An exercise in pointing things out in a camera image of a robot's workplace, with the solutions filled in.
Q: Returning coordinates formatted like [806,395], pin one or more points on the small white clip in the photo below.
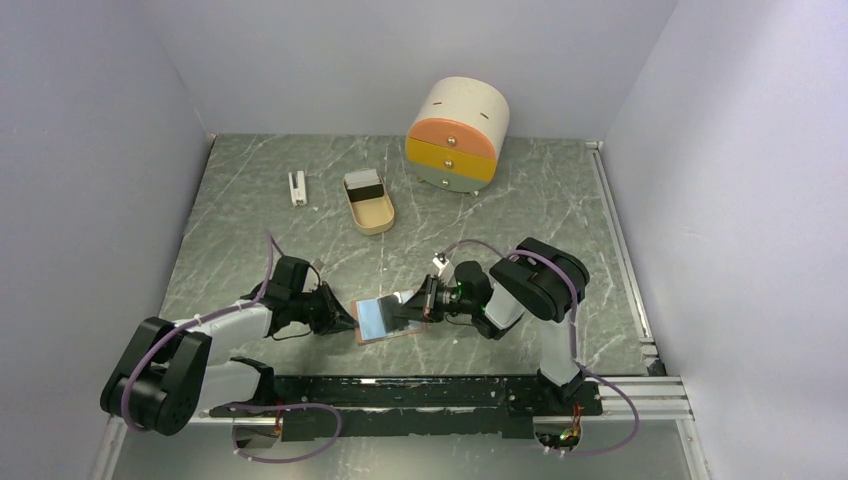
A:
[297,188]

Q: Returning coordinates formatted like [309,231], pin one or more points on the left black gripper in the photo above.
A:
[341,320]

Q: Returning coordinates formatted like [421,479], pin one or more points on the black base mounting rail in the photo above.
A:
[507,405]

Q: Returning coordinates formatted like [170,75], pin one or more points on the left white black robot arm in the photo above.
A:
[170,370]

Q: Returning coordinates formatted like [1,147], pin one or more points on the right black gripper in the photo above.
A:
[423,304]

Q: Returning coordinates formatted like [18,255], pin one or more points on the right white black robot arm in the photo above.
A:
[533,280]

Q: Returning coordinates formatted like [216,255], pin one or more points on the aluminium frame rail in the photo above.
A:
[555,190]

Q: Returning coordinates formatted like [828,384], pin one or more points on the beige oval tray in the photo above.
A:
[372,217]

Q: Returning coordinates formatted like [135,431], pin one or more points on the stack of grey cards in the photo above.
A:
[362,185]

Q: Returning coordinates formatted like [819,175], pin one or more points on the pink card holder wallet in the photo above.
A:
[380,318]

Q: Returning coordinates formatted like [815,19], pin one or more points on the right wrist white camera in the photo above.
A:
[441,263]

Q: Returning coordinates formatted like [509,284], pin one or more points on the round three-drawer organizer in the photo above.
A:
[456,138]

